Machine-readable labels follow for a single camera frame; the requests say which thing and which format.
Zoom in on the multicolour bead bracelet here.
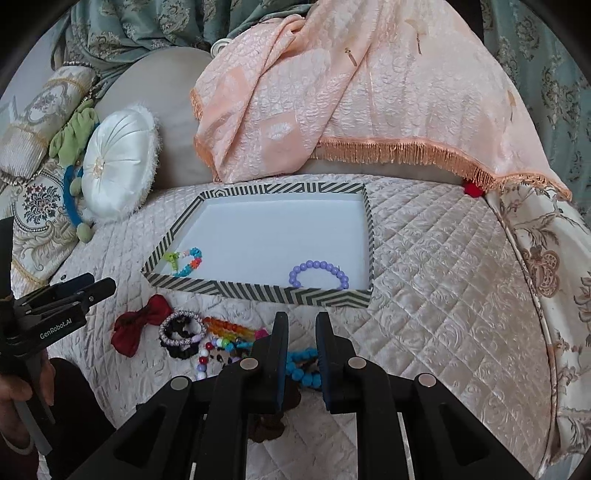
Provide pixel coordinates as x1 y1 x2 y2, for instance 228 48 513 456
196 330 271 381

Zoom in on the peach fringed blanket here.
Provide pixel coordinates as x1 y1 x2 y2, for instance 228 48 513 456
190 0 573 201

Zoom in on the green plush toy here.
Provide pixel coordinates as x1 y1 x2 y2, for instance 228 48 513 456
48 99 100 243

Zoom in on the purple bead bracelet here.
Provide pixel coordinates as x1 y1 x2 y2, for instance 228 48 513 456
288 261 350 291

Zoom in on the teal patterned curtain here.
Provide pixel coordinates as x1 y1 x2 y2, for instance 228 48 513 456
60 0 305 79
480 0 591 195

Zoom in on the cream quilted bed cover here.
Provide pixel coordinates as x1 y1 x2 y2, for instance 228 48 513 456
9 173 559 480

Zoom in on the floral patterned cushion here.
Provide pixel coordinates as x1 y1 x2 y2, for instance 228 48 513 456
0 161 93 287

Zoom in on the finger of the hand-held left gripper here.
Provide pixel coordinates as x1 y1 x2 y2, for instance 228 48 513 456
14 273 96 309
18 278 117 324

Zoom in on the person's left hand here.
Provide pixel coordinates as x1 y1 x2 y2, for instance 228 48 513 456
0 364 37 455

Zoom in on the grey sofa backrest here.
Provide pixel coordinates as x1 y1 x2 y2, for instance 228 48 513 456
95 46 467 195

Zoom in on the cream floral cloth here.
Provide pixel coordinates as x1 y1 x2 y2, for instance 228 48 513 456
485 185 591 467

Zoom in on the patterned bolster pillow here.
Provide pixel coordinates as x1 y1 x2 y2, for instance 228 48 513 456
0 65 95 178

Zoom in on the leopard print scrunchie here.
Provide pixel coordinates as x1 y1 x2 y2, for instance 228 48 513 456
208 348 250 367

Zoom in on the green blue orange bracelet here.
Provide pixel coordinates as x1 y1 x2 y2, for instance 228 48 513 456
164 248 204 278

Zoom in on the red fabric bow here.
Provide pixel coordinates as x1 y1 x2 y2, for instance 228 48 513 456
111 294 172 357

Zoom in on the black white hair scrunchie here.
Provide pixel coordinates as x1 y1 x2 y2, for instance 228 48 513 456
158 310 206 360

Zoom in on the blue bead bracelet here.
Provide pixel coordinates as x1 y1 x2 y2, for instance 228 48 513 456
285 348 324 392

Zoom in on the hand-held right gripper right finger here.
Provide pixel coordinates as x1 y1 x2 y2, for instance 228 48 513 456
315 312 522 480

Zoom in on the brown scrunchie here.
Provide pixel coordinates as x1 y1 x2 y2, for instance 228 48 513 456
247 392 301 441

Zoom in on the striped cardboard tray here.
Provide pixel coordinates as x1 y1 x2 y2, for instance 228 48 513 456
141 181 374 308

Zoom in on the white round satin cushion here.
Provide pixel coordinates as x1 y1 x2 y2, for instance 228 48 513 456
82 105 162 224

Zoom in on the blue fabric hoop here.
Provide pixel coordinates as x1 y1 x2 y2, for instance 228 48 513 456
62 164 93 229

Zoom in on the person's dark trouser leg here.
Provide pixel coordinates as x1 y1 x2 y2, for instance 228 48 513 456
44 357 139 480

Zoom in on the orange bead bracelet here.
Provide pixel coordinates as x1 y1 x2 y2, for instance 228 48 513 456
203 316 257 342

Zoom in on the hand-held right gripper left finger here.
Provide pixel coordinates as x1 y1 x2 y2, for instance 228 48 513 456
74 312 301 480

